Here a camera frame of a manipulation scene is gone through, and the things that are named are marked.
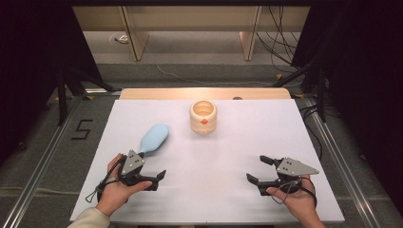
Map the bundle of black cables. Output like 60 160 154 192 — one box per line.
256 5 302 74

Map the round floor socket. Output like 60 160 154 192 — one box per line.
108 31 129 46

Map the beige wooden desk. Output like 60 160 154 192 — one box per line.
71 5 312 62

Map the person's right hand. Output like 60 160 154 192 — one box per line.
265 177 327 228

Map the aluminium floor rail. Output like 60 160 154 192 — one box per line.
302 97 383 228
0 94 84 228

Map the black metal stand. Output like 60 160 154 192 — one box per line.
54 65 123 127
271 58 329 124

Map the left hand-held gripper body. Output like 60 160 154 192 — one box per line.
117 149 160 192

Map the person's left hand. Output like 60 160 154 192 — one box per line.
95 153 153 219

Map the cream ribbed cup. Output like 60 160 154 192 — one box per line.
189 100 219 135

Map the black curtain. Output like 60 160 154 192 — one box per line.
291 0 403 219
0 0 106 165

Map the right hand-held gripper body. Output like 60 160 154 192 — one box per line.
258 157 320 197

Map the thin white floor cable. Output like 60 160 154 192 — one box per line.
143 43 300 88

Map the white board table cover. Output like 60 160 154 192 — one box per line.
69 99 346 224

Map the light blue hair brush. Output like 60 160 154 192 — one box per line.
138 123 170 157

